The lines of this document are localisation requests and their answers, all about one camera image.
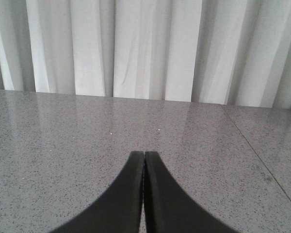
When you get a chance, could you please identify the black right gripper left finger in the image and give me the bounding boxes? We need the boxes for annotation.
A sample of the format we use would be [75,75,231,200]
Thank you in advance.
[52,151,144,233]

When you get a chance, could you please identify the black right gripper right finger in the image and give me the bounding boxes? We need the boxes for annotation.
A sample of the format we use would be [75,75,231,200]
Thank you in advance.
[144,151,235,233]

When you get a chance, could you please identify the grey pleated curtain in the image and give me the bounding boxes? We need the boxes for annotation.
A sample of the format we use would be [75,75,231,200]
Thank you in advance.
[0,0,291,109]

